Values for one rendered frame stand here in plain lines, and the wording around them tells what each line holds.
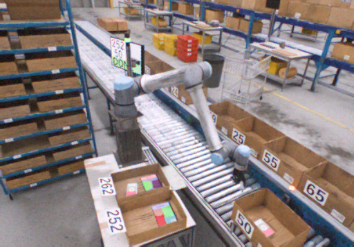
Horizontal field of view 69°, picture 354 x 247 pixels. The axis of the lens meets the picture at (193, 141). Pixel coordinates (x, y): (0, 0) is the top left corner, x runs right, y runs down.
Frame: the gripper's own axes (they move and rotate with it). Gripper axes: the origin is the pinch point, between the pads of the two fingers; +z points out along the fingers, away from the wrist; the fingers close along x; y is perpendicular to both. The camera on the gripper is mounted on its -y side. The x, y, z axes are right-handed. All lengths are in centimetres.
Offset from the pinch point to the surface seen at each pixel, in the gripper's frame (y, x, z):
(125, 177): 71, -54, 3
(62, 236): 127, -88, 81
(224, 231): 31.0, 23.3, 7.3
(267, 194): -6.9, 22.2, -7.4
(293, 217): -5.9, 45.5, -7.9
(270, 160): -28.6, 1.6, -16.5
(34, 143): 129, -178, 27
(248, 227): 22.7, 34.8, -4.6
